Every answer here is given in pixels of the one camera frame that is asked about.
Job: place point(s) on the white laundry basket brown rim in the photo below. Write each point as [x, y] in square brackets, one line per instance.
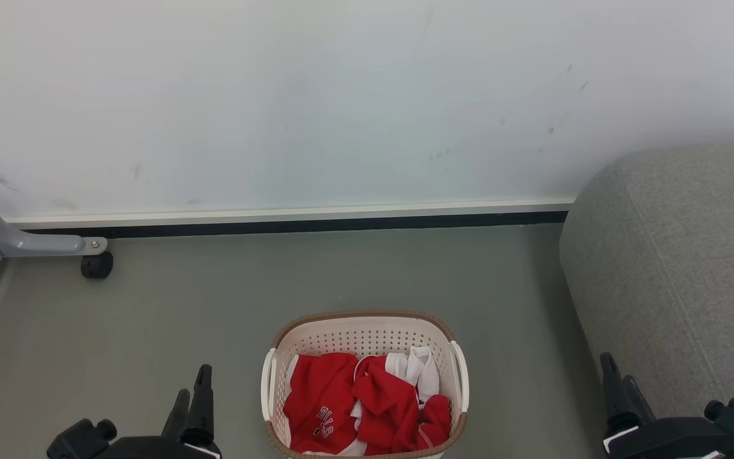
[367, 335]

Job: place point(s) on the grey fabric sofa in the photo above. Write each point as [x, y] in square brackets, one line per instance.
[679, 268]

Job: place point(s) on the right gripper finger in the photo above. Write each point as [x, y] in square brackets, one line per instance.
[638, 398]
[614, 398]

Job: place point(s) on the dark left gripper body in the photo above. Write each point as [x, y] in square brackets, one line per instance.
[131, 448]

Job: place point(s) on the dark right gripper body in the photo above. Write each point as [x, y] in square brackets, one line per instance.
[685, 440]

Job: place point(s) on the black caster wheel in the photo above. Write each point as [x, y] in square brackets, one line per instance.
[97, 265]

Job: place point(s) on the white and black baseboard strip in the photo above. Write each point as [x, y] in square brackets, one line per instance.
[290, 218]

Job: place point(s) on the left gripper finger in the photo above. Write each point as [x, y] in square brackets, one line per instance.
[202, 408]
[177, 417]

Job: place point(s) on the red garment with white trim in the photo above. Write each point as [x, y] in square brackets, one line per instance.
[392, 408]

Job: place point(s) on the red jersey with white print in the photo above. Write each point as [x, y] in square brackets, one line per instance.
[322, 389]

